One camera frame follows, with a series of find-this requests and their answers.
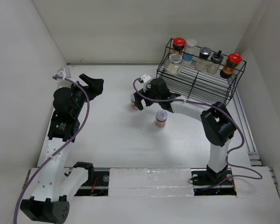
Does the black cap grinder bottle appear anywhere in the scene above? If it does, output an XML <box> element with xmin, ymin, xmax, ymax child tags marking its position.
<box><xmin>195</xmin><ymin>47</ymin><xmax>212</xmax><ymax>71</ymax></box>

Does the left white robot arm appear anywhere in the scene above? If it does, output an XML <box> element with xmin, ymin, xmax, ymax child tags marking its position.
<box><xmin>14</xmin><ymin>74</ymin><xmax>104</xmax><ymax>224</ymax></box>

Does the red lid sauce jar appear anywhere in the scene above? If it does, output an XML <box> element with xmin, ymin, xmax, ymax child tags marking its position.
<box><xmin>172</xmin><ymin>37</ymin><xmax>186</xmax><ymax>55</ymax></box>
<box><xmin>220</xmin><ymin>53</ymin><xmax>242</xmax><ymax>79</ymax></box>

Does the white lid spice jar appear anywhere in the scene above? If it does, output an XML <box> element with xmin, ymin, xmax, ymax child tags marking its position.
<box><xmin>130</xmin><ymin>93</ymin><xmax>139</xmax><ymax>110</ymax></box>
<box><xmin>154</xmin><ymin>110</ymin><xmax>168</xmax><ymax>128</ymax></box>

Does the black mounting rail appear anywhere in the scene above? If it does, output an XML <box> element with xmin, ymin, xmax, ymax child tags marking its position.
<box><xmin>76</xmin><ymin>168</ymin><xmax>237</xmax><ymax>196</ymax></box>

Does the black wire rack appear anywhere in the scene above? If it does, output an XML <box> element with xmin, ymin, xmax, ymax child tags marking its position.
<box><xmin>156</xmin><ymin>38</ymin><xmax>247</xmax><ymax>105</ymax></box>

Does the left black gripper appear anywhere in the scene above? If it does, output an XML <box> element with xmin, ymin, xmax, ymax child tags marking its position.
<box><xmin>64</xmin><ymin>74</ymin><xmax>103</xmax><ymax>118</ymax></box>

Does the blue label clear bottle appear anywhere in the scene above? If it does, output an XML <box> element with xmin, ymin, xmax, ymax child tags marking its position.
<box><xmin>182</xmin><ymin>39</ymin><xmax>197</xmax><ymax>66</ymax></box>

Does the black knob grinder bottle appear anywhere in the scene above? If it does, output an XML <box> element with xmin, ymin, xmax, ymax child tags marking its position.
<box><xmin>206</xmin><ymin>50</ymin><xmax>224</xmax><ymax>75</ymax></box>

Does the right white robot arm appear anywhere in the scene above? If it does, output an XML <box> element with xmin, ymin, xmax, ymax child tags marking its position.
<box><xmin>133</xmin><ymin>77</ymin><xmax>236</xmax><ymax>185</ymax></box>

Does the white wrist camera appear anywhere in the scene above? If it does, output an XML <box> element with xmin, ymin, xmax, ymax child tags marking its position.
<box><xmin>56</xmin><ymin>67</ymin><xmax>71</xmax><ymax>80</ymax></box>
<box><xmin>139</xmin><ymin>74</ymin><xmax>152</xmax><ymax>92</ymax></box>

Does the clear glass jar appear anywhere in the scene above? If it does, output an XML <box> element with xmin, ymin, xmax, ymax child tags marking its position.
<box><xmin>165</xmin><ymin>54</ymin><xmax>182</xmax><ymax>76</ymax></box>

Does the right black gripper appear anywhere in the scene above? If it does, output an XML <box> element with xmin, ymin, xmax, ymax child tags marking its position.
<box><xmin>134</xmin><ymin>84</ymin><xmax>161</xmax><ymax>110</ymax></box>

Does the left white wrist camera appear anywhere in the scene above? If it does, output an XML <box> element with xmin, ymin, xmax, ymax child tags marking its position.
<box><xmin>56</xmin><ymin>67</ymin><xmax>71</xmax><ymax>80</ymax></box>

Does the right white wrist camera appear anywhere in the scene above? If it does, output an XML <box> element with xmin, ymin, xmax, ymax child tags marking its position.
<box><xmin>139</xmin><ymin>74</ymin><xmax>152</xmax><ymax>92</ymax></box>

